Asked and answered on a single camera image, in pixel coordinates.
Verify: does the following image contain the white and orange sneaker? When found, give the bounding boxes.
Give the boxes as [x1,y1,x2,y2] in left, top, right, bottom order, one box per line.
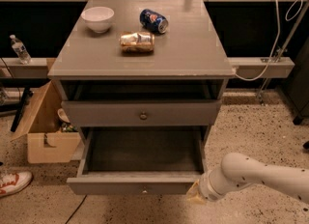
[0,171,33,197]

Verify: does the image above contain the clear plastic water bottle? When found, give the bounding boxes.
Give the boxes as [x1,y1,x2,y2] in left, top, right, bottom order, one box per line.
[10,35,31,65]

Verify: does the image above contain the black table leg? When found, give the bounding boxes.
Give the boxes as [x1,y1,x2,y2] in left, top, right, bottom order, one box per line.
[11,87,33,132]

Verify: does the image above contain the white ceramic bowl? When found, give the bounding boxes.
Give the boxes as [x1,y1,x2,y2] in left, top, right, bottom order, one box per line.
[81,7,115,33]

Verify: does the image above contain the white cable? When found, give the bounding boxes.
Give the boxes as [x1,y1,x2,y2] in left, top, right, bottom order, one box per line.
[234,0,305,82]

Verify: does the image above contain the black floor cable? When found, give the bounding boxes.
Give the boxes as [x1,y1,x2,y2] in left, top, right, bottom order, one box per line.
[64,194,88,224]

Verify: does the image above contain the grey drawer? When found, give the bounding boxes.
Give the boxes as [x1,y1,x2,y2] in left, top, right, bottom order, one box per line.
[68,126,207,195]
[62,100,221,126]

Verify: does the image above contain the grey wooden drawer cabinet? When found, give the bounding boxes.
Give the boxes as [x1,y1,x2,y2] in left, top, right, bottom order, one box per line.
[47,0,236,139]

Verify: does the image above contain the gold crushed can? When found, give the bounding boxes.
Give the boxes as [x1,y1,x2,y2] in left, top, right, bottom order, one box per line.
[119,32,155,53]

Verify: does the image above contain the blue soda can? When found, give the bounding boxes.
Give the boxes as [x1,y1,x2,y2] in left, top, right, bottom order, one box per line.
[139,9,169,34]

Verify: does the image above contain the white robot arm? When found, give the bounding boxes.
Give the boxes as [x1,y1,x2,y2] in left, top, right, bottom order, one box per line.
[186,153,309,204]

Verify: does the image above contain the dark cabinet at right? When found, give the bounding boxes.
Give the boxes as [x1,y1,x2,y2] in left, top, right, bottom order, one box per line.
[281,38,309,125]

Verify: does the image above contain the open cardboard box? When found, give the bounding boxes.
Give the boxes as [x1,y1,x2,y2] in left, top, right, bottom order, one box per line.
[9,57,81,165]

